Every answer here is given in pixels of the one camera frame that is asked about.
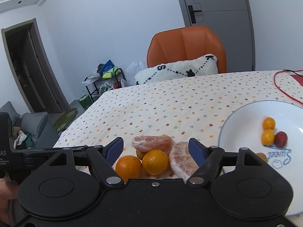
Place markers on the black door handle lock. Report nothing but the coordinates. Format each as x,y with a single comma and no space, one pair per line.
192,13

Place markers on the small kumquat lower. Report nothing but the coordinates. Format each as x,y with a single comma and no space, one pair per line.
267,137

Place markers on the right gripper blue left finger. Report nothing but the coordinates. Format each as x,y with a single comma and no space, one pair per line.
113,149

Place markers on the blue package on shelf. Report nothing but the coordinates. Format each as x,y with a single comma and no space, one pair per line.
105,67

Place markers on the brown small fruit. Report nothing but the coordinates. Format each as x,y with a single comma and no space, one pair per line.
262,156

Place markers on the grey door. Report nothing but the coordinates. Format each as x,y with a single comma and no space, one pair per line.
231,21

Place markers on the green-brown small fruit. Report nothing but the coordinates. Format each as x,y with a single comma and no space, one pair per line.
140,154

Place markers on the black metal shelf rack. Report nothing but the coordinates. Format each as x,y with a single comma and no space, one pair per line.
96,85

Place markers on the person's left hand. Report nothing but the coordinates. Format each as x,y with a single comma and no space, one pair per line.
8,192

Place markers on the dark doorway frame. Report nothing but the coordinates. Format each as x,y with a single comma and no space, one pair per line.
31,69

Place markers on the red jujube on plate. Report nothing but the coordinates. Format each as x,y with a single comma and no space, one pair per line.
281,139

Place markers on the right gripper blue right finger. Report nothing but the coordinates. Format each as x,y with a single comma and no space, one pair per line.
208,160

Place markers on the large orange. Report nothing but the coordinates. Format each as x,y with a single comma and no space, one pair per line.
128,167
155,162

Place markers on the white plastic bag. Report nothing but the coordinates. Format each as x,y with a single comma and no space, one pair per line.
133,69

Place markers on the small kumquat upper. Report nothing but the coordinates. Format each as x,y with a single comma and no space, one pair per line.
268,123

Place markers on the floral patterned tablecloth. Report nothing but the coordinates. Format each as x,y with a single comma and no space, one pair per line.
181,108

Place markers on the peeled pomelo segment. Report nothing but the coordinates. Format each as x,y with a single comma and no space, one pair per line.
181,162
148,143

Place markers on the orange leather chair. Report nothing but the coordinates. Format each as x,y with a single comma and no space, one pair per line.
185,44

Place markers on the small kumquat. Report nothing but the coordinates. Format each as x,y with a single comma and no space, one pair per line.
268,123
267,137

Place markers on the green bag on floor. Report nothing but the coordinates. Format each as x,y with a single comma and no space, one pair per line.
85,101

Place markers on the green patterned floor mat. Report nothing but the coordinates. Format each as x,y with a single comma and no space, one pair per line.
65,120

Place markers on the grey sofa cushion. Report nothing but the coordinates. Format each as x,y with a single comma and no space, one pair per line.
33,123

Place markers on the white fluffy patterned pillow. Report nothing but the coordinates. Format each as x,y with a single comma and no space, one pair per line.
204,65

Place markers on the white plate blue rim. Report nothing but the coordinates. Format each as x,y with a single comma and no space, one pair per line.
243,128

